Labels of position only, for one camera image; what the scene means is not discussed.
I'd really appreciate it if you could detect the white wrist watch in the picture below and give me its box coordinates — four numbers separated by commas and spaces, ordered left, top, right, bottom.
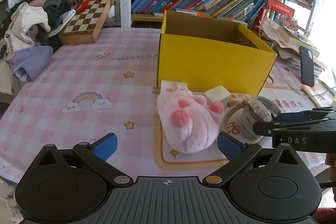
220, 97, 272, 143

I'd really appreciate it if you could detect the pink plush paw slipper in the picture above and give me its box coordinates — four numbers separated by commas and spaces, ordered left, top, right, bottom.
157, 89, 224, 153

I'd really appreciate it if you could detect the white charger with prongs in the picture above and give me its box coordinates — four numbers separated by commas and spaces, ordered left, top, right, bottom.
152, 80, 188, 95

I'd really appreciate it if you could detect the grey tape roll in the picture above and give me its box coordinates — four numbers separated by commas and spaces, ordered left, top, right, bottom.
256, 96, 282, 120

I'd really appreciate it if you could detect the person hand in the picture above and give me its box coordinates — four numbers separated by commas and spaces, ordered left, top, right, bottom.
324, 153, 336, 204

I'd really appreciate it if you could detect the white power adapter block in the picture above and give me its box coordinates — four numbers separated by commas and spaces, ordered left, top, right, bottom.
203, 85, 231, 106

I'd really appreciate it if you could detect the black smartphone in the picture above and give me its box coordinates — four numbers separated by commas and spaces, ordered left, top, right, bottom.
299, 46, 315, 87

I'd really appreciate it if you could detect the stack of papers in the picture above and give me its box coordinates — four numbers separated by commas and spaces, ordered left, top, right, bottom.
259, 18, 327, 77

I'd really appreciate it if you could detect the yellow cardboard box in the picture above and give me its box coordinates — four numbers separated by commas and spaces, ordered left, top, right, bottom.
157, 11, 277, 96

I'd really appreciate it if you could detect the red book box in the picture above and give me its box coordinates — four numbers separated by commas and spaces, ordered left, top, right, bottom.
255, 0, 294, 26

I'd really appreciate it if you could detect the wooden chess board box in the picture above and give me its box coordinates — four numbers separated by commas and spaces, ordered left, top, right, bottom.
59, 0, 115, 45

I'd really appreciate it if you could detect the red tassel ornament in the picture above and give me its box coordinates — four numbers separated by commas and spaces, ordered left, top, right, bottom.
76, 0, 91, 14

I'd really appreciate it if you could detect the pile of clothes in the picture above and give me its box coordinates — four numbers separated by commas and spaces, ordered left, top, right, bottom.
1, 0, 75, 95

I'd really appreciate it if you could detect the row of books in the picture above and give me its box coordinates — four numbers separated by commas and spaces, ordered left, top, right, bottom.
131, 0, 266, 27

